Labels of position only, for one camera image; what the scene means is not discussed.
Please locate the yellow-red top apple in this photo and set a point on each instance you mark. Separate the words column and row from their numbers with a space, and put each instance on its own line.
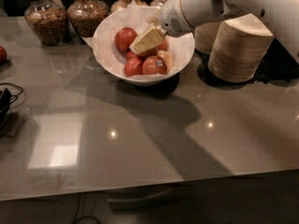
column 147, row 53

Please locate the small red middle apple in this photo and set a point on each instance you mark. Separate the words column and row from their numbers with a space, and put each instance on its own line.
column 130, row 55

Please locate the red apple with sticker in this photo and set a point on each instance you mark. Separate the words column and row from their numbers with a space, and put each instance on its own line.
column 154, row 65

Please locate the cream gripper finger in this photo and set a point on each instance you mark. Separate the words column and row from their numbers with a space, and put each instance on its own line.
column 153, row 18
column 150, row 38

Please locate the red apple front left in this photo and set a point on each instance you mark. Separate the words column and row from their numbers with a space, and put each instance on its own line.
column 133, row 67

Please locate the paper bowl stack front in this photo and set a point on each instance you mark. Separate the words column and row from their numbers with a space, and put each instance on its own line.
column 238, row 49

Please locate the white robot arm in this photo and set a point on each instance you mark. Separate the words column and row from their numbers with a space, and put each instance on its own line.
column 281, row 17

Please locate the red apple at left edge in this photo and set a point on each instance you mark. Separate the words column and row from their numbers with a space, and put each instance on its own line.
column 3, row 55

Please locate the black mat under stacks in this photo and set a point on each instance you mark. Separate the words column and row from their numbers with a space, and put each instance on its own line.
column 277, row 64

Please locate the black device with cable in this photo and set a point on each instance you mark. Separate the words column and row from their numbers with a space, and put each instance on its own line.
column 9, row 94

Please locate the paper bowl stack back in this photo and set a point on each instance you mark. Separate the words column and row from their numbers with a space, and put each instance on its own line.
column 206, row 37

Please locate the white ceramic bowl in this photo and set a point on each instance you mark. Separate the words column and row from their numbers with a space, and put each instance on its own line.
column 182, row 52

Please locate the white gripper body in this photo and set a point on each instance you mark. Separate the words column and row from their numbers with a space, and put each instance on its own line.
column 172, row 19

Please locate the glass cereal jar far left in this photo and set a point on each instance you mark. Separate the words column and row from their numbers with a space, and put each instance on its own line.
column 48, row 20

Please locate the paper bowl stack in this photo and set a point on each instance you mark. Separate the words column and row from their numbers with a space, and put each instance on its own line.
column 206, row 37
column 238, row 49

